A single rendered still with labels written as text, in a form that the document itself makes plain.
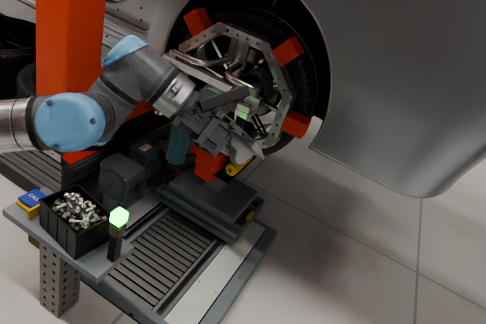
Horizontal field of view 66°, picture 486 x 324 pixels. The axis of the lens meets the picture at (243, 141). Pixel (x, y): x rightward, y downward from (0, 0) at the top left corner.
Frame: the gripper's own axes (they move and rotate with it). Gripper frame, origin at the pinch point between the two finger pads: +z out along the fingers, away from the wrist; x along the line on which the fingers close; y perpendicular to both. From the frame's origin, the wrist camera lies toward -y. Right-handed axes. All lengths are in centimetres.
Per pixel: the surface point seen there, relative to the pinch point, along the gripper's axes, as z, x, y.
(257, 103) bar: 3.5, -44.3, -21.3
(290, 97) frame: 15, -54, -34
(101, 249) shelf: -7, -54, 49
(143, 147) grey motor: -13, -110, 13
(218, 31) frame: -21, -67, -40
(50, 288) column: -10, -76, 76
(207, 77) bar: -14, -55, -20
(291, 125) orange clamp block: 23, -57, -27
